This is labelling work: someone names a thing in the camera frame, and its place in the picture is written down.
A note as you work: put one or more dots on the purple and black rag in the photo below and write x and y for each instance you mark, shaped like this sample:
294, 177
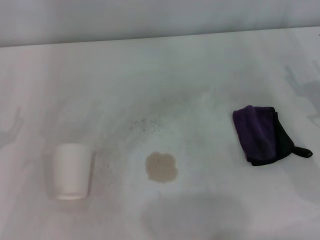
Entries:
257, 132

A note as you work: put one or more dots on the white paper cup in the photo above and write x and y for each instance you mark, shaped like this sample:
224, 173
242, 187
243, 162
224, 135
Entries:
71, 170

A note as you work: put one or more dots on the brown water stain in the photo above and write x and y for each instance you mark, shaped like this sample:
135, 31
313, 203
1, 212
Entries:
161, 167

